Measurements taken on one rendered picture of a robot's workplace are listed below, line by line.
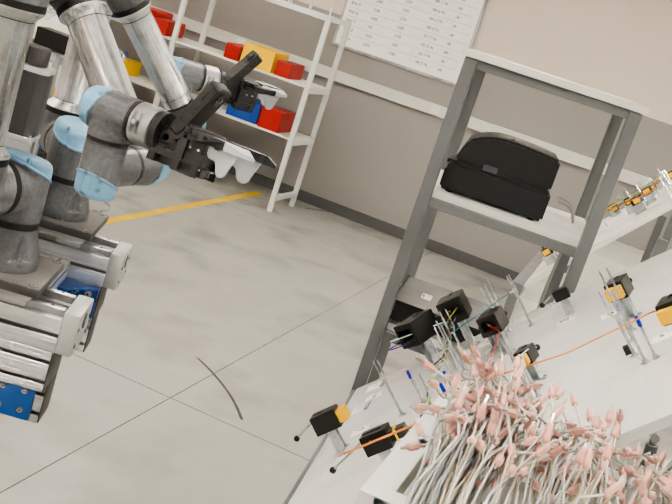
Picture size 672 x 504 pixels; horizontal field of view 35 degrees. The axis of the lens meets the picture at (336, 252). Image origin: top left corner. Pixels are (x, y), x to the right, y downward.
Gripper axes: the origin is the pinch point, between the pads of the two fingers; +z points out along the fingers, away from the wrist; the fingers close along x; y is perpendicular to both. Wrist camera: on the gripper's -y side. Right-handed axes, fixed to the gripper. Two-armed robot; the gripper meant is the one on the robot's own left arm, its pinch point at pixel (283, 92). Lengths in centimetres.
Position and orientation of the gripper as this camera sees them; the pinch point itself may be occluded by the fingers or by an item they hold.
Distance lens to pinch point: 296.6
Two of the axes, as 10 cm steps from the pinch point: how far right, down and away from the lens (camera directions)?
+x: 3.8, 4.6, -8.0
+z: 8.5, 1.6, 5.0
